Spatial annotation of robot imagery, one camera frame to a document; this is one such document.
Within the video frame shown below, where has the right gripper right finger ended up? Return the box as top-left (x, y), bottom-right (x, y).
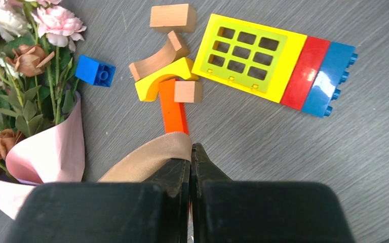
top-left (191, 143), bottom-right (355, 242)

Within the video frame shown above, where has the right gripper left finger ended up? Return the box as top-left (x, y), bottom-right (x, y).
top-left (5, 159), bottom-right (190, 242)

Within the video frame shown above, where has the tan ribbon bow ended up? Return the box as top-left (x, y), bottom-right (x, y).
top-left (98, 132), bottom-right (192, 182)

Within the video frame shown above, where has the pink flower bouquet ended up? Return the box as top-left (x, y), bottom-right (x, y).
top-left (0, 1), bottom-right (86, 219)

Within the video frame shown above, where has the orange rectangular block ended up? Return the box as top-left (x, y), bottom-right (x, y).
top-left (159, 79), bottom-right (189, 135)

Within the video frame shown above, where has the yellow arch block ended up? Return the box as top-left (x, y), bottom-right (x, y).
top-left (135, 57), bottom-right (199, 102)

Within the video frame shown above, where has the wooden cube block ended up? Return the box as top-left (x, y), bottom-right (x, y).
top-left (174, 80), bottom-right (203, 103)

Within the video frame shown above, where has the small blue brick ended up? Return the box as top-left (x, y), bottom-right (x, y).
top-left (75, 55), bottom-right (116, 87)

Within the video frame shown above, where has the yellow window block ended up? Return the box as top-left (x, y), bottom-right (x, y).
top-left (192, 14), bottom-right (307, 103)

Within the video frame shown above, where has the wooden arch block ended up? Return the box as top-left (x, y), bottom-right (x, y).
top-left (129, 31), bottom-right (190, 82)

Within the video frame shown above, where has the blue flat brick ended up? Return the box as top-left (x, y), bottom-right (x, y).
top-left (301, 42), bottom-right (358, 118)

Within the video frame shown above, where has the red flat brick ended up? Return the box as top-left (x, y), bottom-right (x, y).
top-left (280, 36), bottom-right (331, 110)

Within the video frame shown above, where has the wooden rectangular block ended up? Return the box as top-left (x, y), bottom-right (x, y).
top-left (149, 4), bottom-right (197, 33)

